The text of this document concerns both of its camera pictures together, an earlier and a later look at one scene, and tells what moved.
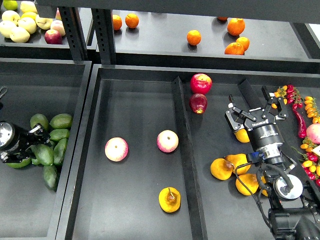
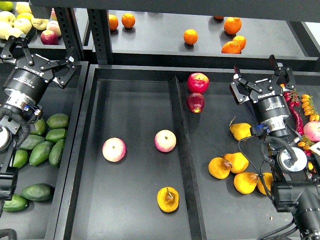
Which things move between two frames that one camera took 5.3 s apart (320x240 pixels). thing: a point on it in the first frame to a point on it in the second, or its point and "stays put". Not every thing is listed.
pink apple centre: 167,141 stays put
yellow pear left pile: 221,169 stays put
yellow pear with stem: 169,199 stays put
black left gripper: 36,136 to 32,72
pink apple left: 116,149 stays put
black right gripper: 262,131 to 267,103
